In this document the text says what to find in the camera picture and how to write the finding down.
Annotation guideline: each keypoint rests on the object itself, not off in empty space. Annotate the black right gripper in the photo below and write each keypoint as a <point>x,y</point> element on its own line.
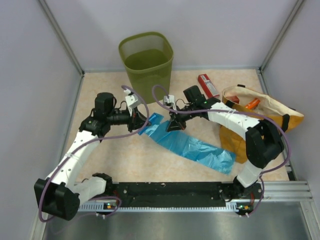
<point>174,125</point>

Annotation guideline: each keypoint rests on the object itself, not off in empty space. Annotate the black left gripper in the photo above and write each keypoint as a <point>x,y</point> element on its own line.
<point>137,120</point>

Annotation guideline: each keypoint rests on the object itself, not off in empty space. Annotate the blue plastic trash bag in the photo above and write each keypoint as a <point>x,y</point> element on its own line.
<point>189,147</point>

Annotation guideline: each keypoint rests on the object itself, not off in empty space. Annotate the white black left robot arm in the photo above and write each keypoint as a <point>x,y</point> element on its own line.
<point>58,194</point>

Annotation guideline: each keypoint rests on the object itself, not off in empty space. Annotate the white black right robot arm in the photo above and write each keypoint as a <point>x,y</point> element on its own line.
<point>263,141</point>

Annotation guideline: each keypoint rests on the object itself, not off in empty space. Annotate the olive green plastic trash bin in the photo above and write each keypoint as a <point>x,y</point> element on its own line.
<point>148,59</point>

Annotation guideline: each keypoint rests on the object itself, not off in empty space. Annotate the red rectangular carton box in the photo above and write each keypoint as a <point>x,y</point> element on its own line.
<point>208,86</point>

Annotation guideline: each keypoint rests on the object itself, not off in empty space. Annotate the red box in tote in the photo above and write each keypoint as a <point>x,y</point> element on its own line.
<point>234,99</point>

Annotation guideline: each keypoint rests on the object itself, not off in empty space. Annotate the orange packet in tote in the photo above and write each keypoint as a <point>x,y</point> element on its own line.
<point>253,104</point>

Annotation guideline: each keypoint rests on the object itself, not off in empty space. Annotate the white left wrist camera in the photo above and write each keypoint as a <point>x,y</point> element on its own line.
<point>131,99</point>

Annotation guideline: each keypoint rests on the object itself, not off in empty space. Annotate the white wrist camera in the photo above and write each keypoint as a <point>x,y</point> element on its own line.
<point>170,101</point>
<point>131,99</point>

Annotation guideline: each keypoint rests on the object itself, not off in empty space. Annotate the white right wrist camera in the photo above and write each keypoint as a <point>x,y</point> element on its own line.
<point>170,101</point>

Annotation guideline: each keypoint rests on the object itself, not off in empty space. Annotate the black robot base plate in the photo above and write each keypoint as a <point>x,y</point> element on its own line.
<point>180,194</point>

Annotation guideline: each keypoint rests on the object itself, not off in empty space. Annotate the grey slotted cable duct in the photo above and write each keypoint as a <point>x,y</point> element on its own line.
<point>105,207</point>

